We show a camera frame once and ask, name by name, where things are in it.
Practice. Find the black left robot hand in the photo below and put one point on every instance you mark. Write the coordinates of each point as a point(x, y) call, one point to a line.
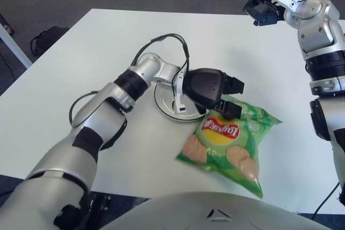
point(207, 87)

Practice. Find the black backpack on floor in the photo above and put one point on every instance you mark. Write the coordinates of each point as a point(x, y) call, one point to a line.
point(45, 38)

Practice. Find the silver robot torso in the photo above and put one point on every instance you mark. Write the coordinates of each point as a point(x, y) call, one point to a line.
point(175, 208)

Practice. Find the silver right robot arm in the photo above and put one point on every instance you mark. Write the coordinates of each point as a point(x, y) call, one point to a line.
point(318, 38)

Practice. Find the white plate with black rim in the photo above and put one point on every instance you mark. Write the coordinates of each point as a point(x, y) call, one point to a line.
point(167, 100)

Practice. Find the white table leg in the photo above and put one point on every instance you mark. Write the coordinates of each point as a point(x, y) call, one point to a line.
point(13, 49)

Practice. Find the green potato chip bag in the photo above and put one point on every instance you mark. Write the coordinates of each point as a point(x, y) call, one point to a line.
point(229, 143)

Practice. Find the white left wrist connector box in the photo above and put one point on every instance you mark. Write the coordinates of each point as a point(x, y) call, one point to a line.
point(179, 98)

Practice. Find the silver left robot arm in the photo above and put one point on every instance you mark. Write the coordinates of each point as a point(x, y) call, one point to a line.
point(107, 106)

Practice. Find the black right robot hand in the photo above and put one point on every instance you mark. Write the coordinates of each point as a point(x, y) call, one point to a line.
point(262, 7)

